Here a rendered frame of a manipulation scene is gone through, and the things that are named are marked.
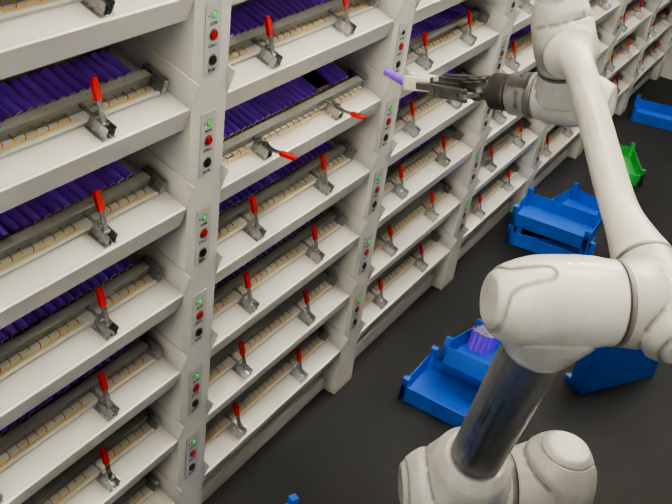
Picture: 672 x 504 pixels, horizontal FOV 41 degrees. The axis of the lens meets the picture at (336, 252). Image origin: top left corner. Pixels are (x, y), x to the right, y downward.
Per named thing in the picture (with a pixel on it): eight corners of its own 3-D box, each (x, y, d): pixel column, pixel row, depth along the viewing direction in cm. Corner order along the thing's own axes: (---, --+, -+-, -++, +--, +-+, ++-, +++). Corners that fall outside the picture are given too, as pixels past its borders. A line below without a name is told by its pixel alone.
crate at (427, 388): (517, 407, 266) (524, 387, 262) (490, 446, 251) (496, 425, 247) (429, 364, 278) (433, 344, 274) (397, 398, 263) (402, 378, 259)
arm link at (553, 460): (591, 551, 182) (623, 477, 170) (504, 551, 179) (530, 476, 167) (567, 488, 195) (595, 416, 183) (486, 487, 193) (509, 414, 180)
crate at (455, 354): (470, 340, 291) (478, 317, 289) (528, 366, 283) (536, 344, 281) (436, 360, 265) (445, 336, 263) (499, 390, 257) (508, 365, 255)
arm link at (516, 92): (529, 79, 173) (500, 76, 176) (527, 124, 177) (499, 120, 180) (546, 67, 180) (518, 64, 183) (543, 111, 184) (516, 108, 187)
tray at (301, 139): (374, 113, 214) (391, 81, 208) (213, 206, 169) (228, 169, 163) (311, 65, 218) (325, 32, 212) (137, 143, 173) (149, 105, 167)
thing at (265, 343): (344, 305, 245) (364, 272, 236) (201, 427, 200) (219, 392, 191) (288, 259, 249) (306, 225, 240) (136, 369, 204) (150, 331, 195)
